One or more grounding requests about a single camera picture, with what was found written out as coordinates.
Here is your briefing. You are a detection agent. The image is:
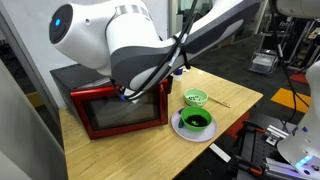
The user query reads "red microwave oven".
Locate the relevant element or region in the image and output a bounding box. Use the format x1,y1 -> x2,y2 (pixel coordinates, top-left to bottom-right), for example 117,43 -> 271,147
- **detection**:
69,79 -> 170,140

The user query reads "black microwave body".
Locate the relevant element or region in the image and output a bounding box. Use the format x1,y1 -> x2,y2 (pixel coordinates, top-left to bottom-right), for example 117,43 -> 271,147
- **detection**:
49,63 -> 116,113

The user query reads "white paper cup purple sleeve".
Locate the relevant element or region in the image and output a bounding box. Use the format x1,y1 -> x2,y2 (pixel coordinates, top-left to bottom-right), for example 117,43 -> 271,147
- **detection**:
172,67 -> 185,83

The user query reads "large black bean pile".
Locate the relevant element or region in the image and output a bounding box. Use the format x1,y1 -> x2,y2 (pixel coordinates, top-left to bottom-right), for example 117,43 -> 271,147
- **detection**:
184,114 -> 209,128

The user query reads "dark green bowl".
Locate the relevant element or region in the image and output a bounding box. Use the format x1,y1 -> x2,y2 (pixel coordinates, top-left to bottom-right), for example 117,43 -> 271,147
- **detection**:
180,105 -> 213,133

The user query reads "pale lavender plate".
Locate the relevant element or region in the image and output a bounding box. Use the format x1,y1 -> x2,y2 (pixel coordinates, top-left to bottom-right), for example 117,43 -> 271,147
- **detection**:
170,107 -> 219,144

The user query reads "white bar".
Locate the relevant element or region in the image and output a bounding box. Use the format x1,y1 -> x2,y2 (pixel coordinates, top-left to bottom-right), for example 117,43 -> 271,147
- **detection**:
209,143 -> 232,164

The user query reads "black orange clamp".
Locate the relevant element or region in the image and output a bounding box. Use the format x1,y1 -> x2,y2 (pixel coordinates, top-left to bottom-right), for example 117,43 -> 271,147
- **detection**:
234,155 -> 264,177
242,119 -> 268,134

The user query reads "clear plastic box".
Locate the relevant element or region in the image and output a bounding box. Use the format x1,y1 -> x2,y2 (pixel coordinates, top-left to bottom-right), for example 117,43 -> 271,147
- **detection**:
248,49 -> 280,75

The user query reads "black perforated breadboard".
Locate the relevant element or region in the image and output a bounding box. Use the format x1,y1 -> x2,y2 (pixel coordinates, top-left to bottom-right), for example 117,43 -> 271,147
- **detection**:
238,113 -> 294,180

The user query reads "grey partition panel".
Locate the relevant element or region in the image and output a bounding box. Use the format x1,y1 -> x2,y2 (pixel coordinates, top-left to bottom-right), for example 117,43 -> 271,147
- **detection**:
0,59 -> 69,180

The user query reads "black metal equipment rack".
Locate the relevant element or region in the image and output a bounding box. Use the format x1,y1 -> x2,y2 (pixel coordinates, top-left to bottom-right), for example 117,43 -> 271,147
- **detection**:
258,13 -> 320,73

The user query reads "light green handled bowl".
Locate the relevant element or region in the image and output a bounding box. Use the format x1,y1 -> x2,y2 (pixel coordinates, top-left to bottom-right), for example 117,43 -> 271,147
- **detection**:
183,87 -> 210,108

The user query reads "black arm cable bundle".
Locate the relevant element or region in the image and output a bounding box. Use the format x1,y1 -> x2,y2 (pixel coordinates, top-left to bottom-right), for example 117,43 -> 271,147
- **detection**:
111,0 -> 201,102

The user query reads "aluminium bracket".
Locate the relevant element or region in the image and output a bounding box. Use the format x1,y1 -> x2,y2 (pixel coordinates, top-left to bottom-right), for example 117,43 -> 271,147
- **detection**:
265,124 -> 289,147

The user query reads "black hanging cable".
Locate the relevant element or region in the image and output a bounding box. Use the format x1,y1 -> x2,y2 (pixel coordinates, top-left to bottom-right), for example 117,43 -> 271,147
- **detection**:
270,0 -> 313,125

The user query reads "grey metal post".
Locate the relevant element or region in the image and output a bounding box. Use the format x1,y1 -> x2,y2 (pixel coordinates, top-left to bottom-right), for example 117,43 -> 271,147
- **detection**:
0,0 -> 63,121

